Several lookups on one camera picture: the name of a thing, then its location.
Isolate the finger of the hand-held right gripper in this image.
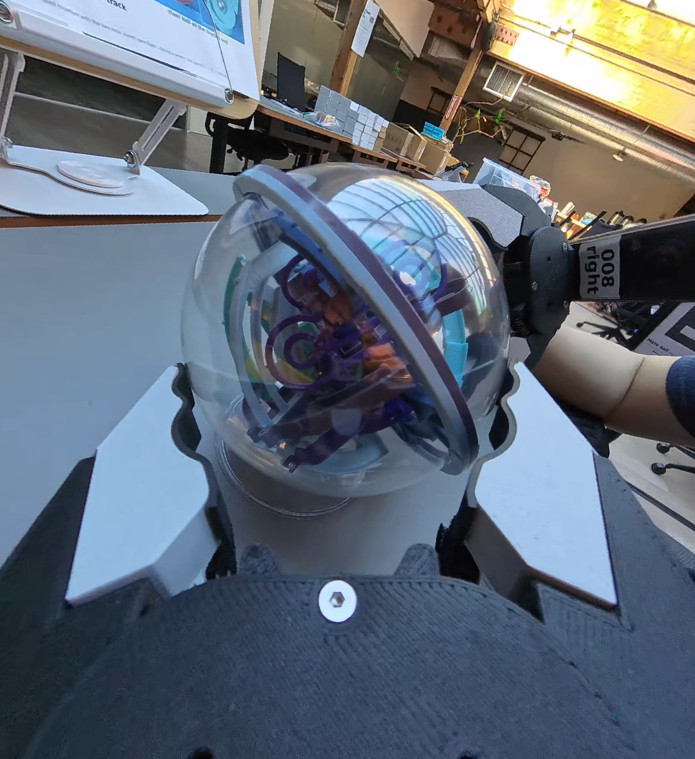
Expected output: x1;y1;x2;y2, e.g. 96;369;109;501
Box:
424;179;527;250

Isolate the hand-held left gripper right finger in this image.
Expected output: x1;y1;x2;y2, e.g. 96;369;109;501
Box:
436;362;621;612

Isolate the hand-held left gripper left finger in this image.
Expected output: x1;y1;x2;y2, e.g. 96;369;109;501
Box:
66;363;237;607

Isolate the clear plastic ball stand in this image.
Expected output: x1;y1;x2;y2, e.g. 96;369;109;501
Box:
214;430;355;521

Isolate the clear plastic maze ball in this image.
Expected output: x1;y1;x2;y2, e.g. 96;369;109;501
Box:
180;163;513;499

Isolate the person's right forearm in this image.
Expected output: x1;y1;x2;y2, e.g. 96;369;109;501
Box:
531;323;695;453

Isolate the clear plastic bin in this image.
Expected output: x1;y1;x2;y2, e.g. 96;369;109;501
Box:
473;157;532;192

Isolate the cardboard box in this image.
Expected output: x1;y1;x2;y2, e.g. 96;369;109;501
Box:
383;123;428;160
421;139;456;174

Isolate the black quilted wrist rest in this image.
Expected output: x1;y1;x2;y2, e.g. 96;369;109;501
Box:
563;406;615;459

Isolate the white air vent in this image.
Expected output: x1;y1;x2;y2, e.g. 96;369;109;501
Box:
482;62;526;100

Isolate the black swivel chair base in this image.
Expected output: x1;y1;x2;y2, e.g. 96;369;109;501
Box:
650;442;695;493

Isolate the stack of white boxes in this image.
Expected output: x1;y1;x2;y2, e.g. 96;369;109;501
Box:
313;85;391;147

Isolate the wooden work table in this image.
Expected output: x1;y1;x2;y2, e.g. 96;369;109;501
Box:
255;98;437;173

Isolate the black computer monitor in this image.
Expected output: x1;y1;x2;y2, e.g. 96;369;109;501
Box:
276;52;307;111

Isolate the black office chair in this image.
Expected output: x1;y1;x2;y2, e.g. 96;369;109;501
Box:
205;110;301;174

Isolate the silver ventilation duct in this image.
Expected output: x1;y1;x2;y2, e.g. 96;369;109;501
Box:
522;83;695;186

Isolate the white wall notice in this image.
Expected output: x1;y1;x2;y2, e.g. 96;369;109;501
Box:
351;5;382;58

